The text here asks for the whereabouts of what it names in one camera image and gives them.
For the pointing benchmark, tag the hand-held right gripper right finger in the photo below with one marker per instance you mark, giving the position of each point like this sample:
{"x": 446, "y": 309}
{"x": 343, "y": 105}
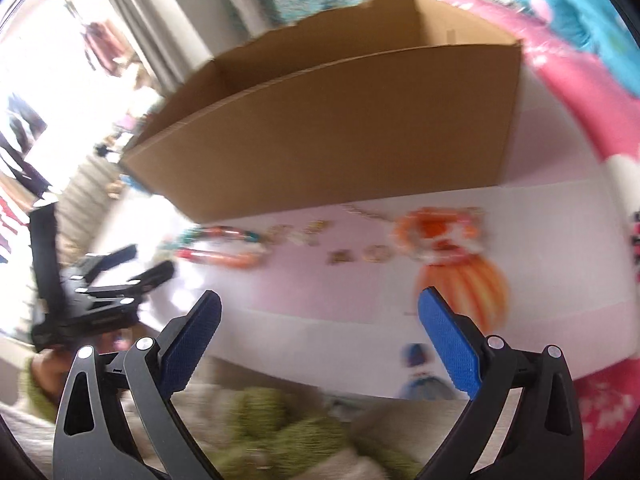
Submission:
{"x": 450, "y": 345}

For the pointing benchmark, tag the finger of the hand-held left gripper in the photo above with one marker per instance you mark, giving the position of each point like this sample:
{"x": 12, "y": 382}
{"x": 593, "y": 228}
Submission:
{"x": 150, "y": 275}
{"x": 115, "y": 255}

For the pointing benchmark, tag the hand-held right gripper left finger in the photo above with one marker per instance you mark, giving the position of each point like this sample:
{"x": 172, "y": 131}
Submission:
{"x": 192, "y": 345}

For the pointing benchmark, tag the gold butterfly charm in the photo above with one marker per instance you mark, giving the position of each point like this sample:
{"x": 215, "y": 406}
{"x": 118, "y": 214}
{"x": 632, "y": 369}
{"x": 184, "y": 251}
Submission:
{"x": 282, "y": 234}

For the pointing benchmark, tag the gold abacus charm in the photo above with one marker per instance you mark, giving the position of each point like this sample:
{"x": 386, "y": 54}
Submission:
{"x": 340, "y": 256}

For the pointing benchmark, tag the brown cardboard box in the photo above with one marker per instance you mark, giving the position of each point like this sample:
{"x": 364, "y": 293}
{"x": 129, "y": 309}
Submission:
{"x": 325, "y": 135}

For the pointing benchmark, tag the person's left forearm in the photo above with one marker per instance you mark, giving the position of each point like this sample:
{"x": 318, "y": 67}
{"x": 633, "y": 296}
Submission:
{"x": 37, "y": 390}

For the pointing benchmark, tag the green plush cloth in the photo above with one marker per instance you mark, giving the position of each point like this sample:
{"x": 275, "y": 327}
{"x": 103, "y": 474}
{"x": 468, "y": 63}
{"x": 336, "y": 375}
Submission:
{"x": 270, "y": 410}

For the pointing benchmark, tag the hanging clothes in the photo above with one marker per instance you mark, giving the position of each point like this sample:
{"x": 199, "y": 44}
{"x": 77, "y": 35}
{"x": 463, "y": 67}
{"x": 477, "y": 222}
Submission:
{"x": 102, "y": 45}

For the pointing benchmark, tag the grey curtain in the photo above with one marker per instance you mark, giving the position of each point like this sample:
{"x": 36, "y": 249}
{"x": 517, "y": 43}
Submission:
{"x": 150, "y": 20}

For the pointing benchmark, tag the pink printed quilt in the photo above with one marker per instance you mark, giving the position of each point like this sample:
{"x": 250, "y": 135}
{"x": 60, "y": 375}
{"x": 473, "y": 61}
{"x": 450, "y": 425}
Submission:
{"x": 565, "y": 75}

